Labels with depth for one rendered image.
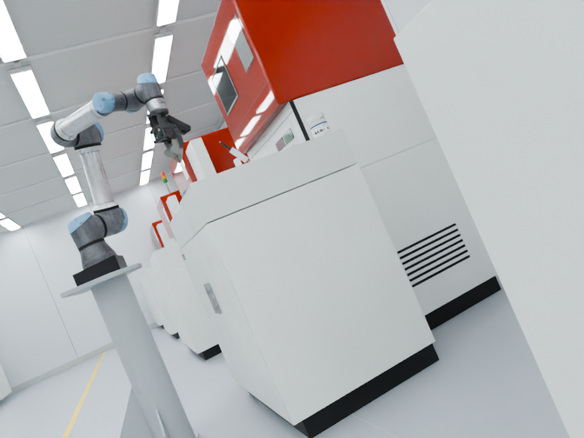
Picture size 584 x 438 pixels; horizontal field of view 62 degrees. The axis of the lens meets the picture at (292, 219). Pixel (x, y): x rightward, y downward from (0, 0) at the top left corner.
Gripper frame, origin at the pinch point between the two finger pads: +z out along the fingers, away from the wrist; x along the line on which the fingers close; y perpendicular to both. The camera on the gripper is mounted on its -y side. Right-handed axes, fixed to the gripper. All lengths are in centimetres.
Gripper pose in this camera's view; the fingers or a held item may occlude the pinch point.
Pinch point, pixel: (180, 159)
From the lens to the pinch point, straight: 199.8
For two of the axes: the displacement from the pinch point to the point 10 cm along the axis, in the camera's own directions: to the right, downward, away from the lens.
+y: -5.3, 1.9, -8.2
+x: 7.7, -2.9, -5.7
